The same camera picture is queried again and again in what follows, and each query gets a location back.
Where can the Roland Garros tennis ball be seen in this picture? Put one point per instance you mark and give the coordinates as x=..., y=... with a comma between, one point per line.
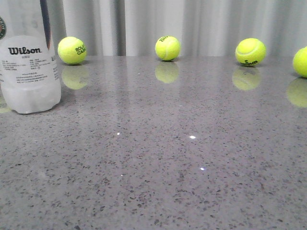
x=72, y=50

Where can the clear Wilson tennis can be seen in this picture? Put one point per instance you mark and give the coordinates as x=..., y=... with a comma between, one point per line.
x=29, y=78

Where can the far right tennis ball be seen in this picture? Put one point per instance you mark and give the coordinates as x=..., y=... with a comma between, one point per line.
x=300, y=62

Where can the Wilson printed tennis ball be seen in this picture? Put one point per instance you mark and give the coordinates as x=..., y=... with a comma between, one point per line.
x=250, y=52

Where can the centre tennis ball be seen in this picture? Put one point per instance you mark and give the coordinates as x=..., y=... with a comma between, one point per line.
x=167, y=48

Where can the grey pleated curtain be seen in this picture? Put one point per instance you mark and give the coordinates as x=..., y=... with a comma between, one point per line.
x=204, y=27

